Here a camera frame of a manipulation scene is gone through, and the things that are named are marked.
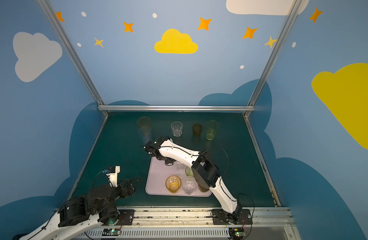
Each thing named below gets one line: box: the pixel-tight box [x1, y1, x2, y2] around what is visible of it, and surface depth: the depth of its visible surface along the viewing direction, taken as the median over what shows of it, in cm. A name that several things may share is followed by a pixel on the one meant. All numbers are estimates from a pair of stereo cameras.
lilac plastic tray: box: [146, 156, 213, 197], surface depth 86 cm
